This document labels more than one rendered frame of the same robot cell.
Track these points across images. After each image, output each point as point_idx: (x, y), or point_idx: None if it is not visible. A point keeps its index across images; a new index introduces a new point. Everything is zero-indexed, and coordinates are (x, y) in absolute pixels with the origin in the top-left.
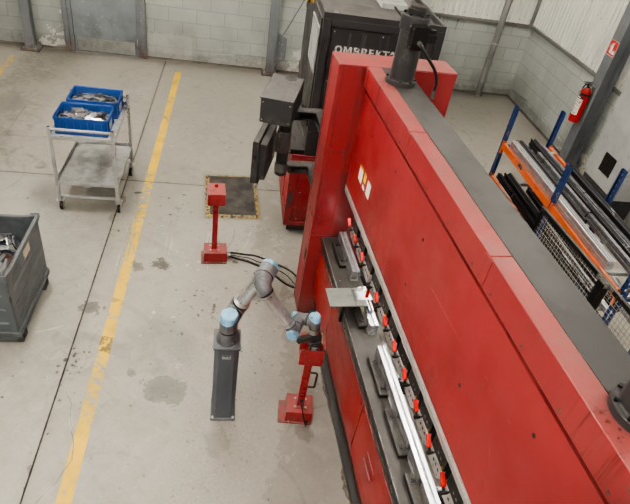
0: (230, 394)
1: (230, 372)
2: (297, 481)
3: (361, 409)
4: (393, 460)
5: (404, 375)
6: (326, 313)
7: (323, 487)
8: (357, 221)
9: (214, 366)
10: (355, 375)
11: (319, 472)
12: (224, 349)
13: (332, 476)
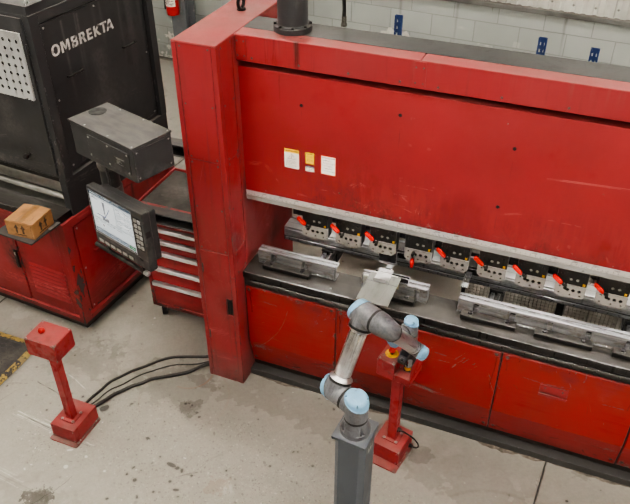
0: (370, 488)
1: (371, 461)
2: (478, 488)
3: (499, 360)
4: (592, 355)
5: (559, 279)
6: (321, 338)
7: (494, 468)
8: (317, 211)
9: (359, 472)
10: (460, 342)
11: (475, 463)
12: (371, 438)
13: (484, 454)
